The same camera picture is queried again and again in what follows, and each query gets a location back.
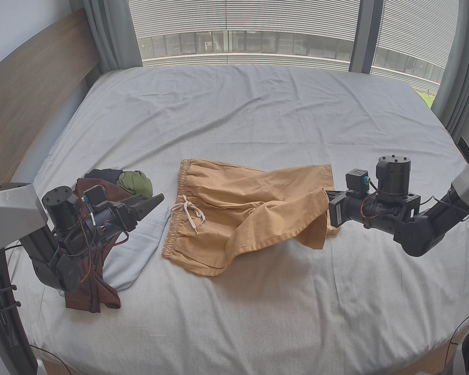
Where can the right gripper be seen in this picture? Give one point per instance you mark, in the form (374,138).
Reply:
(355,213)

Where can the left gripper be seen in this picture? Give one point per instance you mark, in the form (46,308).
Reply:
(119,217)

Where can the tan shorts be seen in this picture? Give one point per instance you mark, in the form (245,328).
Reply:
(238,193)

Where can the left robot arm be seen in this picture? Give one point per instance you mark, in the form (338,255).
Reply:
(11,213)

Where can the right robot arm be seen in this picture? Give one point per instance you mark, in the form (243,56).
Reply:
(422,229)

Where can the bed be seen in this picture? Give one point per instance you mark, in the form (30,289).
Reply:
(297,123)

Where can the green garment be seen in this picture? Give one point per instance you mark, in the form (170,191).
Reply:
(135,186)

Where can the pale blue garment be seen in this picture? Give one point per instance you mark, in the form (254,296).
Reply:
(140,240)

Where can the black garment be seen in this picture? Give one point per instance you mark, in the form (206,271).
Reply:
(101,175)

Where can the brown garment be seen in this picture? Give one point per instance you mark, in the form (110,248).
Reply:
(90,295)

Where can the window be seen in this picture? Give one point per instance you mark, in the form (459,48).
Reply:
(297,6)

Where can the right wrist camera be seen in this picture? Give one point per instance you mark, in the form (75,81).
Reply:
(355,180)

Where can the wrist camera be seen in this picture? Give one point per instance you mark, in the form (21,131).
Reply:
(355,180)
(95,194)

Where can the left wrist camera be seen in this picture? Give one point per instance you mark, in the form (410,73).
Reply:
(95,194)

